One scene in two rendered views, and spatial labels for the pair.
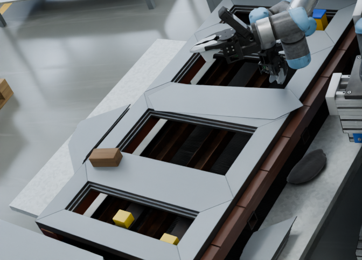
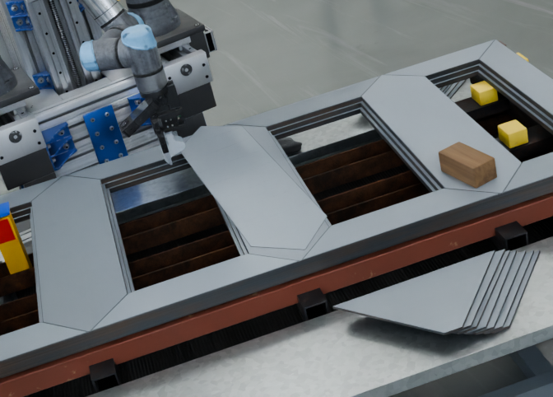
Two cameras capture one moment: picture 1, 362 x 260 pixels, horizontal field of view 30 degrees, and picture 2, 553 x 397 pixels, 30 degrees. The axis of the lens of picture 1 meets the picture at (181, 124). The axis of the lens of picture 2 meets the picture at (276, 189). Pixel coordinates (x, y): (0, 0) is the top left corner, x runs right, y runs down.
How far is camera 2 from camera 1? 4.21 m
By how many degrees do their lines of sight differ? 107
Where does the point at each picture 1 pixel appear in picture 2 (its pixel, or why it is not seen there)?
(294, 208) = (329, 129)
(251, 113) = (246, 145)
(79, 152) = (499, 273)
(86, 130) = (452, 301)
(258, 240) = not seen: hidden behind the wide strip
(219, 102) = (250, 177)
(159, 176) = (424, 125)
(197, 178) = (388, 105)
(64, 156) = (532, 307)
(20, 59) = not seen: outside the picture
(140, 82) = (258, 380)
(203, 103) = (265, 187)
